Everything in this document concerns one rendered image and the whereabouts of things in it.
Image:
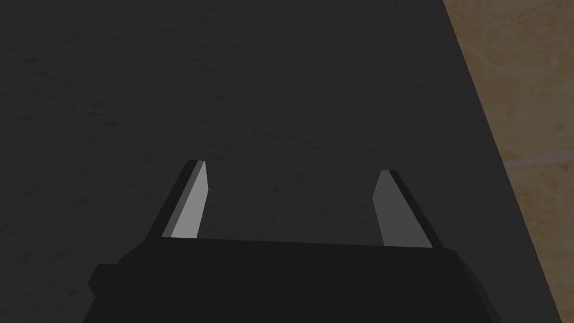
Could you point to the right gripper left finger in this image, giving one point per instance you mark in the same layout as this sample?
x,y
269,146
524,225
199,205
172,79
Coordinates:
x,y
187,211

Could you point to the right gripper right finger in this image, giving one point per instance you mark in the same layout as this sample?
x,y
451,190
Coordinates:
x,y
399,215

